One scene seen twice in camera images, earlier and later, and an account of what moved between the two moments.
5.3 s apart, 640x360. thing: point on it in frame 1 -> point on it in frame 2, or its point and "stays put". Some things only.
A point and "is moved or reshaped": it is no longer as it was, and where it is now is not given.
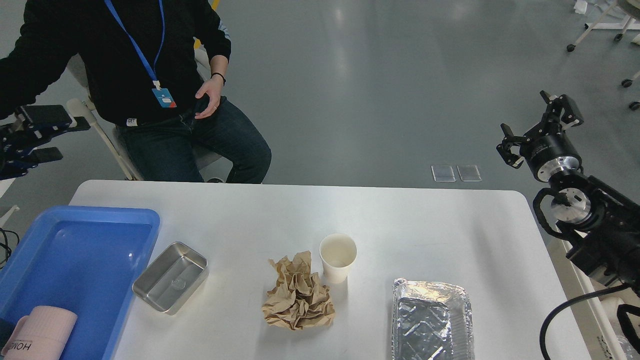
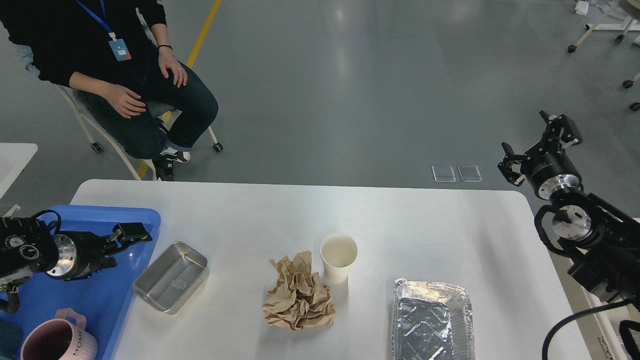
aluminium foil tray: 431,321 stays put
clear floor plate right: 469,173 stays put
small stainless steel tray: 171,278 stays put
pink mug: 43,335 is moved or reshaped
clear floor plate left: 443,173 stays put
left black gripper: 40,121 -> 81,253
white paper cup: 338,253 stays put
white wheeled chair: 78,72 -> 160,109
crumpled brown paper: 299,300 stays put
